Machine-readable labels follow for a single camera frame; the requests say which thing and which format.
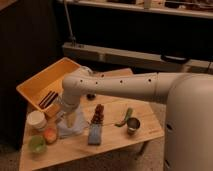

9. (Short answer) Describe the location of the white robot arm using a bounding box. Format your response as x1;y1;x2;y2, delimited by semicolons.
62;73;213;171

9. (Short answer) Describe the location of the blue sponge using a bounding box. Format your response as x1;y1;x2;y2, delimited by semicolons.
88;124;102;145

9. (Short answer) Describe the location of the long grey bench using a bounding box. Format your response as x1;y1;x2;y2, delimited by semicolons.
62;42;213;75

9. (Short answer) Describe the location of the dark striped eraser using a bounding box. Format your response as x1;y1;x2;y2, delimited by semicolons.
39;91;58;109

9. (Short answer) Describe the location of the black handle on bench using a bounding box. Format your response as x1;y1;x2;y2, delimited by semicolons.
161;55;189;64

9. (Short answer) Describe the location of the grey blue cloth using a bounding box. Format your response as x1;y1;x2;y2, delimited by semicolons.
57;110;88;138

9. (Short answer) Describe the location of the upper wooden shelf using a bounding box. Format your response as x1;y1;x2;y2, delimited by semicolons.
56;0;213;20

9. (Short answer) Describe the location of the green chili pepper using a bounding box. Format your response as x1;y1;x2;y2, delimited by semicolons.
115;108;133;127

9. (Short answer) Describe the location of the small metal cup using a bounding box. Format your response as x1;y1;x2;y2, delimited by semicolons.
127;117;140;135

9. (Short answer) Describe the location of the green plastic cup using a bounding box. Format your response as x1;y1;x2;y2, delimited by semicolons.
28;135;46;154

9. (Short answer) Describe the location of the white plastic cup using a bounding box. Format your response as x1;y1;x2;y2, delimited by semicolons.
27;110;47;131

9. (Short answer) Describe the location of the yellow plastic bin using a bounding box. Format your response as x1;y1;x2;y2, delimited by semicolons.
16;57;80;117

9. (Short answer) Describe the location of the metal stand pole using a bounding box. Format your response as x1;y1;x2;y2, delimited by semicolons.
63;0;76;46

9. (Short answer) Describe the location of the wooden table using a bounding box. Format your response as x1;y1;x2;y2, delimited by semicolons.
19;95;164;171

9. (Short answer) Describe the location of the orange peach fruit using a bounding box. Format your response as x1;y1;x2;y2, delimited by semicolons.
43;128;57;144

